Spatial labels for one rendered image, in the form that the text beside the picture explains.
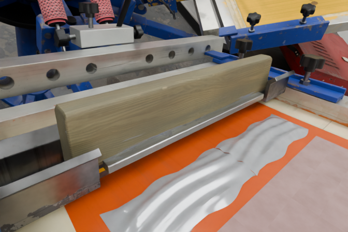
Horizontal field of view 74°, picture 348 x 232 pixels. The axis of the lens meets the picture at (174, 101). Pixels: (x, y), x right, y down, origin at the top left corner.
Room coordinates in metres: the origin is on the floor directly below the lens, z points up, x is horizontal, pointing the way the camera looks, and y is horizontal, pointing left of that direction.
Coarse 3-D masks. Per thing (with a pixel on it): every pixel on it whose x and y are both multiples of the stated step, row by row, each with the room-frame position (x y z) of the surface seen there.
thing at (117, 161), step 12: (252, 96) 0.36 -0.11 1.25; (228, 108) 0.29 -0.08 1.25; (240, 108) 0.31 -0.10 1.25; (204, 120) 0.23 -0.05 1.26; (216, 120) 0.25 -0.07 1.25; (168, 132) 0.18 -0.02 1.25; (180, 132) 0.19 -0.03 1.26; (192, 132) 0.21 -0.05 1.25; (144, 144) 0.15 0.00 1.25; (156, 144) 0.15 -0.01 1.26; (168, 144) 0.17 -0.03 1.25; (120, 156) 0.11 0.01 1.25; (132, 156) 0.12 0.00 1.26; (108, 168) 0.10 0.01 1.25
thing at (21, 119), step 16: (208, 64) 0.51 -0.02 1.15; (128, 80) 0.31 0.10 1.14; (144, 80) 0.33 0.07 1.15; (64, 96) 0.19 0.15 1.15; (80, 96) 0.21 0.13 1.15; (288, 96) 0.46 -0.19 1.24; (304, 96) 0.45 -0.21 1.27; (0, 112) 0.11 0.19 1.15; (16, 112) 0.12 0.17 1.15; (32, 112) 0.13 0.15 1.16; (48, 112) 0.15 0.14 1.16; (320, 112) 0.43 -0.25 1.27; (336, 112) 0.42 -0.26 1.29; (0, 128) 0.09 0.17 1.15; (16, 128) 0.11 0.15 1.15; (32, 128) 0.12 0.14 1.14
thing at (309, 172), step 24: (240, 120) 0.33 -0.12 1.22; (288, 120) 0.37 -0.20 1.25; (216, 144) 0.23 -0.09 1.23; (312, 144) 0.31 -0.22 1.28; (336, 144) 0.33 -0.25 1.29; (264, 168) 0.22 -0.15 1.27; (288, 168) 0.23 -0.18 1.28; (312, 168) 0.25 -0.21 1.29; (336, 168) 0.27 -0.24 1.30; (288, 192) 0.19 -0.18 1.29; (312, 192) 0.20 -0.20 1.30; (336, 192) 0.22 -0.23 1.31; (336, 216) 0.18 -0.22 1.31
